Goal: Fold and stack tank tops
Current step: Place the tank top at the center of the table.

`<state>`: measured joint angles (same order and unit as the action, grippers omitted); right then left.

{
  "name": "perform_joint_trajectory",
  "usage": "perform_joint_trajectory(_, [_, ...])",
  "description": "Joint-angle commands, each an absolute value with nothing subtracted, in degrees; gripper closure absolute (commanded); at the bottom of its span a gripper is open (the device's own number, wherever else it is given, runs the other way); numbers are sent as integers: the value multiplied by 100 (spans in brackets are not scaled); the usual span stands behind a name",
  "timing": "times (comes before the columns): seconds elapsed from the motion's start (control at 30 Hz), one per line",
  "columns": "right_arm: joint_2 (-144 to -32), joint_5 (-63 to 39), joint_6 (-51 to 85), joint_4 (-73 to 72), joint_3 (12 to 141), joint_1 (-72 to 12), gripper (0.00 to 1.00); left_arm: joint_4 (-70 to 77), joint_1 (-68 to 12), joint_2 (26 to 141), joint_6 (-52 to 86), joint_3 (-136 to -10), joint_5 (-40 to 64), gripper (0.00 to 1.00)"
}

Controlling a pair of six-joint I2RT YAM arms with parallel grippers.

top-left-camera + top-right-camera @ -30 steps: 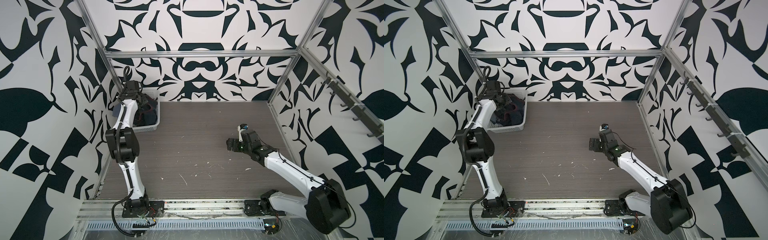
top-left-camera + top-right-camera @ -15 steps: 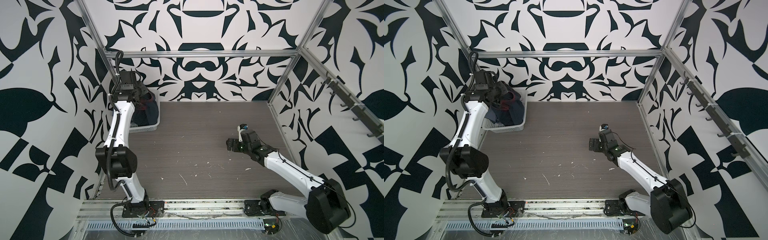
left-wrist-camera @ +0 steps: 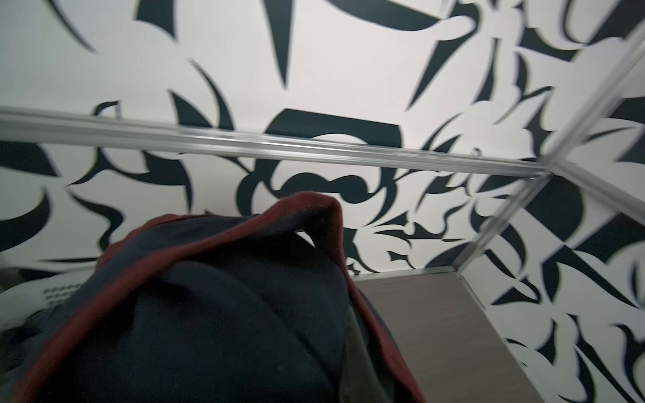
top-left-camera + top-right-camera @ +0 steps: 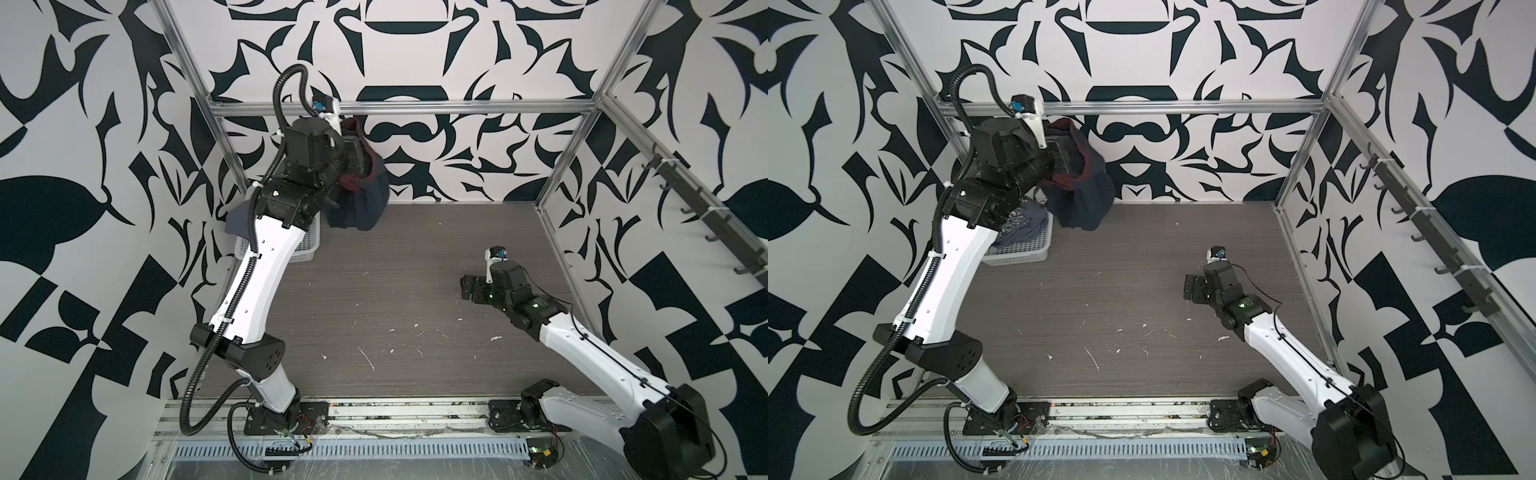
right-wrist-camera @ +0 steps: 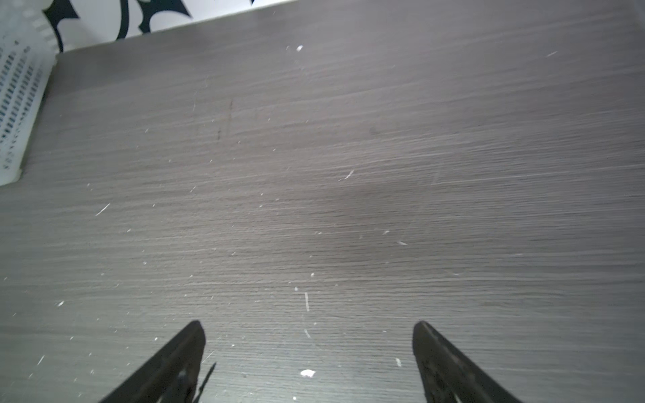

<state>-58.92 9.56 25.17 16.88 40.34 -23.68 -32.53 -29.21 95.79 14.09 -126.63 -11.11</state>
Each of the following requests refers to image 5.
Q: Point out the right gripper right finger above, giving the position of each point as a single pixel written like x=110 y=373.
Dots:
x=450 y=376

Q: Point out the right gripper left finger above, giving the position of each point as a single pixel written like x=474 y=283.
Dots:
x=170 y=375

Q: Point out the white plastic laundry basket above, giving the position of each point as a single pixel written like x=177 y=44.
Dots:
x=27 y=59

